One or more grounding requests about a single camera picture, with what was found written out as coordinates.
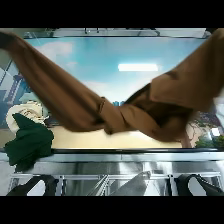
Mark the brown garment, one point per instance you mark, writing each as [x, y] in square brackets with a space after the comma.
[76, 103]

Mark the dark green garment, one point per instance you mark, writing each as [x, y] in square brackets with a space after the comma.
[31, 141]

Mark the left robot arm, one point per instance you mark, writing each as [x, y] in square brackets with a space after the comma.
[31, 187]

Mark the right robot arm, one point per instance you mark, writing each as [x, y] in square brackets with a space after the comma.
[200, 186]

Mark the silver frame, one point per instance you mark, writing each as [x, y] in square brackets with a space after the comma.
[110, 173]

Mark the cream garment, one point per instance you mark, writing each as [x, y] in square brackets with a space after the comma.
[25, 111]

